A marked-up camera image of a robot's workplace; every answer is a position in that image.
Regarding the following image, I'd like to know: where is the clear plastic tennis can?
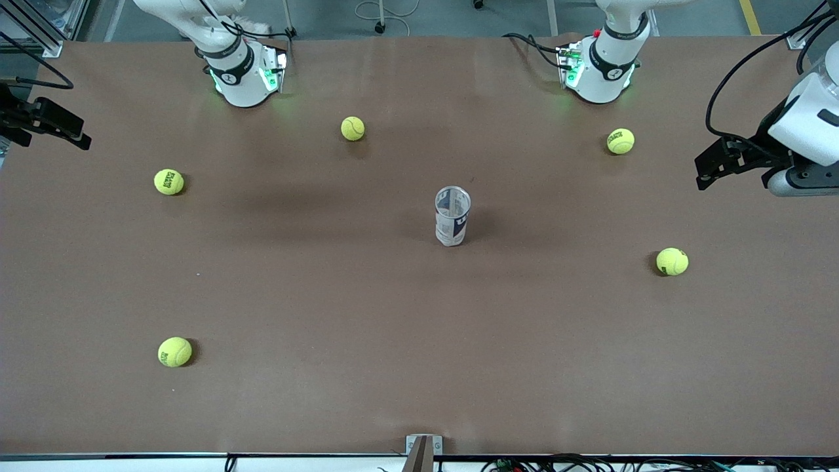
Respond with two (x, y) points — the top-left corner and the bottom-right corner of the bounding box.
(435, 186), (472, 247)

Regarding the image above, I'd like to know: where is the yellow floor tape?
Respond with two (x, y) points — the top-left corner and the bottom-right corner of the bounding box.
(739, 0), (762, 37)

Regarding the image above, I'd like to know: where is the aluminium frame post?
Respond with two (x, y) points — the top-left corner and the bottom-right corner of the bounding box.
(0, 0), (89, 58)
(785, 0), (839, 50)

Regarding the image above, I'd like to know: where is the black right base cable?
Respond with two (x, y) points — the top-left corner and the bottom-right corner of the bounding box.
(200, 0), (294, 41)

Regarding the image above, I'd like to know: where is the black base cable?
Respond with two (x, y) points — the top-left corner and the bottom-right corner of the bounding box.
(503, 31), (577, 71)
(200, 0), (294, 41)

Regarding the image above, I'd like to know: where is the black left base cable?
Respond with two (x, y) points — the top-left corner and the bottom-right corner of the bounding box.
(503, 31), (577, 71)

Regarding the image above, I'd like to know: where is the black cable bundle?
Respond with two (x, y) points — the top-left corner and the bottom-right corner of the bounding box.
(482, 452), (839, 472)

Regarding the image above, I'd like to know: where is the white table edge rail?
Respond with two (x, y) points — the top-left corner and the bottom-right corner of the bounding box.
(0, 452), (839, 472)

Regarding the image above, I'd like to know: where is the white floor cable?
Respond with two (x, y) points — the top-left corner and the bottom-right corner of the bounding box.
(355, 0), (420, 19)

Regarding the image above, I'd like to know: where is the brown camera post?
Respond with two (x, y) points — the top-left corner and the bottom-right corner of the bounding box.
(402, 436), (435, 472)

